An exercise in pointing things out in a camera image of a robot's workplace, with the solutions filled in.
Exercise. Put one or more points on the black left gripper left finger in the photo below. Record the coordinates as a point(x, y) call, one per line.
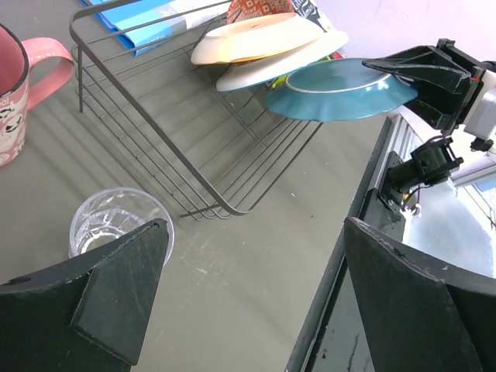
point(88, 313)

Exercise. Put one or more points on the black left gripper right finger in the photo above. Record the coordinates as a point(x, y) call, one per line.
point(419, 313)

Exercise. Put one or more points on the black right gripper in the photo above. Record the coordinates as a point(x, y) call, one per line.
point(443, 66)

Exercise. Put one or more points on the teal scalloped plate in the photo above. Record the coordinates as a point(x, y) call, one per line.
point(338, 90)

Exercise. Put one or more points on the peach bird plate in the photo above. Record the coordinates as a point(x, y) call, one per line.
point(255, 38)

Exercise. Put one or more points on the white watermelon plate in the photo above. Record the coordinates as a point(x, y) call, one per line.
point(239, 76)

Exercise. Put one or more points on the black wire dish rack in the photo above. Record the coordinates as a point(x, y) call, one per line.
point(210, 154)

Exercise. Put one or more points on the red patterned small bowl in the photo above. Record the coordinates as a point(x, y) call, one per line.
point(240, 10)

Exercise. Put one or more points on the lime green bowl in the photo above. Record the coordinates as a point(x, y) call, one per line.
point(281, 79)

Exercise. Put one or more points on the clear plastic cup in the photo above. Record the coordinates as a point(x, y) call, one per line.
point(110, 214)

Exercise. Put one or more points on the Little Women book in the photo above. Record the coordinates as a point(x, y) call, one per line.
point(309, 10)

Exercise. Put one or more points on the pink ghost mug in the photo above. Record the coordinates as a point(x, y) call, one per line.
point(18, 95)

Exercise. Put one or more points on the blue folder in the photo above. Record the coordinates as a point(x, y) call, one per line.
point(143, 25)

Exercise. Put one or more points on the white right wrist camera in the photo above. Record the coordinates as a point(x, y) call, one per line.
point(480, 121)

